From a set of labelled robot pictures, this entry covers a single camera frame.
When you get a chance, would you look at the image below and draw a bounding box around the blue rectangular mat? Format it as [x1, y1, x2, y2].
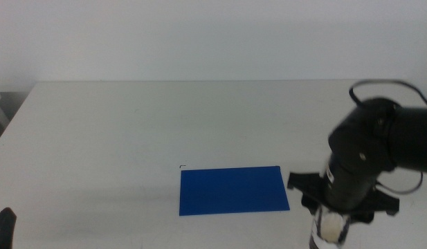
[179, 165, 291, 216]

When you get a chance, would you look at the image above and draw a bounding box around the thin black cable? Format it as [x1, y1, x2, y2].
[374, 170, 424, 195]
[348, 79, 427, 109]

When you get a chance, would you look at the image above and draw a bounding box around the white and black sneaker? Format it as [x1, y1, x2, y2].
[309, 205, 352, 249]

